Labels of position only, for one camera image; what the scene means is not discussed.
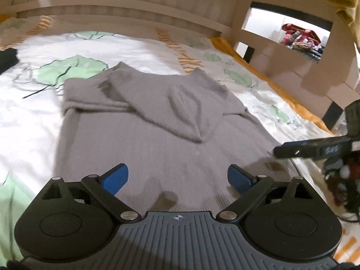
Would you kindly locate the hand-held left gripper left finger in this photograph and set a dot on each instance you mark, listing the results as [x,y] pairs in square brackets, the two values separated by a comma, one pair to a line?
[115,178]

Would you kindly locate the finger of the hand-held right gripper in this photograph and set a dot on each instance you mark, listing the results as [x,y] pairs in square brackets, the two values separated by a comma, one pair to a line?
[298,149]

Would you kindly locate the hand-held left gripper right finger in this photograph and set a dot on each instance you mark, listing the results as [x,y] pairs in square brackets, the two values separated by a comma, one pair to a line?
[239,178]

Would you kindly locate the grey hooded sweater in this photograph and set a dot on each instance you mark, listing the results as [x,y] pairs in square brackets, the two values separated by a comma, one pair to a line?
[154,146]

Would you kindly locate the red clothes pile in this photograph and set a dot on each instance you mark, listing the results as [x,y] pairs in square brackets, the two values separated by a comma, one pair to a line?
[302,38]

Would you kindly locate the leaf printed bed sheet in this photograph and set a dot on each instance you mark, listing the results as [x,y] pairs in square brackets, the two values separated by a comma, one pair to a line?
[42,132]

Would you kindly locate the black cloth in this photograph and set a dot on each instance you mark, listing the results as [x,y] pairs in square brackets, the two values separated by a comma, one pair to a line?
[7,59]

